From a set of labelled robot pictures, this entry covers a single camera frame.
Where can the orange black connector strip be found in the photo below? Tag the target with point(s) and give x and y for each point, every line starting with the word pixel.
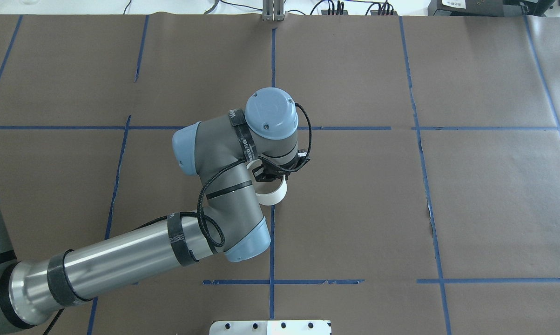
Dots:
pixel 355 7

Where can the aluminium frame post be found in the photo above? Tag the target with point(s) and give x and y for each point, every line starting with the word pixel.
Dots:
pixel 273 10

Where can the black far camera mount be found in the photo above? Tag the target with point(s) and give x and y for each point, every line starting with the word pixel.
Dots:
pixel 301 158

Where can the white mug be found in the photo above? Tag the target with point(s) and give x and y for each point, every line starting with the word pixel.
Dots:
pixel 268 193

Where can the white pedestal column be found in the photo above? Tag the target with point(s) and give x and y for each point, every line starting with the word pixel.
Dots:
pixel 272 327

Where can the black box device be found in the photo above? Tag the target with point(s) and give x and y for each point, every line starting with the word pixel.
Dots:
pixel 486 8

